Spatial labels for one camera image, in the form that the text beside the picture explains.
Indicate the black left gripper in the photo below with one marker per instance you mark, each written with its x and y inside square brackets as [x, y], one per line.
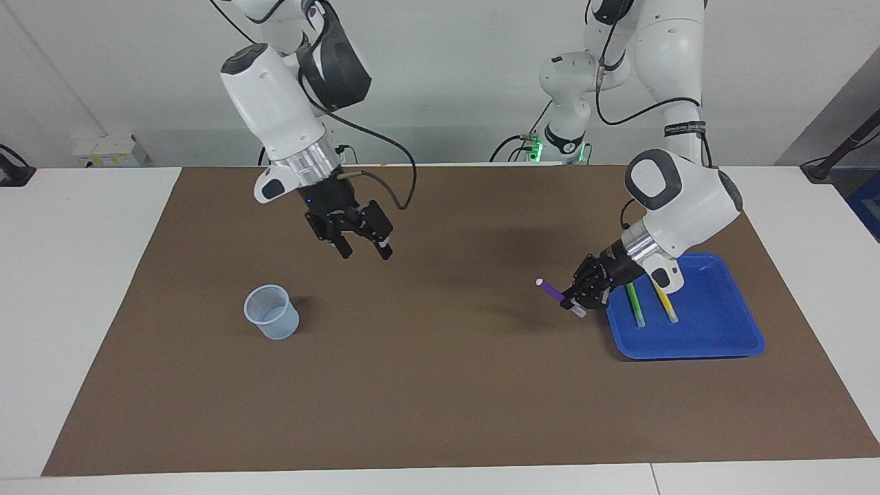
[619, 268]

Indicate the white box with yellow stickers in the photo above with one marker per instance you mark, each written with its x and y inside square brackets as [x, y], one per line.
[103, 148]

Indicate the purple pen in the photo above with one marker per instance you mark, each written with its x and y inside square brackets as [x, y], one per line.
[550, 289]

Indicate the green pen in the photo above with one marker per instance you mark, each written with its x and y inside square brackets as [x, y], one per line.
[637, 309]

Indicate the black stand with pole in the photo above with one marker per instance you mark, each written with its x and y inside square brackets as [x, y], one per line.
[818, 170]

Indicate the yellow pen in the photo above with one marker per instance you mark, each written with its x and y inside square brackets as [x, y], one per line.
[668, 309]

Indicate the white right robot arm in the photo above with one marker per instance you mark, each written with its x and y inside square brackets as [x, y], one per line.
[275, 110]

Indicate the black table clamp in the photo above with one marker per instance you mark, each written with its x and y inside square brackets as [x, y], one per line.
[17, 175]

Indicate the white plug with green light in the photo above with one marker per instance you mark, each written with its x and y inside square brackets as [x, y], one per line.
[347, 155]
[533, 148]

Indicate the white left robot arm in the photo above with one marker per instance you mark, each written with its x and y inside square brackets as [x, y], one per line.
[680, 199]

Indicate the blue plastic tray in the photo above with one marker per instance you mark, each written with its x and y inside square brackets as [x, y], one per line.
[715, 330]

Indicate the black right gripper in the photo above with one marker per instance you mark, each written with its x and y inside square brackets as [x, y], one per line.
[330, 206]

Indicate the brown table mat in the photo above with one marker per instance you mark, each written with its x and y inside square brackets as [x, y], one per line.
[440, 378]

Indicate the translucent plastic cup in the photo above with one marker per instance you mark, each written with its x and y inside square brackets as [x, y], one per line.
[278, 328]

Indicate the blue crate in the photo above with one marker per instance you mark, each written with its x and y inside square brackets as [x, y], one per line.
[867, 206]

